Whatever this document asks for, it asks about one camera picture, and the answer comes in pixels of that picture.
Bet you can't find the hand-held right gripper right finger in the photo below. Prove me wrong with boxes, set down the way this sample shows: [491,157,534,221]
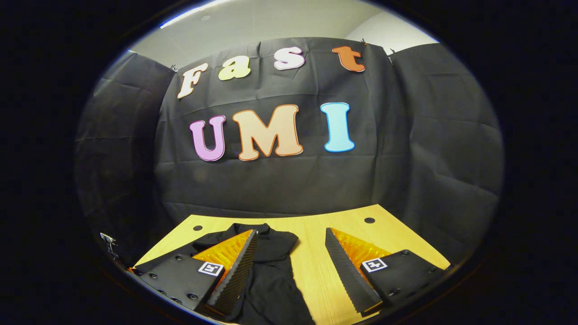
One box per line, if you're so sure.
[325,227,452,316]

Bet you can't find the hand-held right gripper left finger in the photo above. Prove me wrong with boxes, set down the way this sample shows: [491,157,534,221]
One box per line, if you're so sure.
[135,229,259,319]

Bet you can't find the black button shirt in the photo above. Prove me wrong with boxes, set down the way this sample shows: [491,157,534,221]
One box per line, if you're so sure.
[135,223,317,325]

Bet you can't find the black backdrop cloth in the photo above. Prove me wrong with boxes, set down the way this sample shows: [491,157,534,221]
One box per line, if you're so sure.
[75,37,504,267]

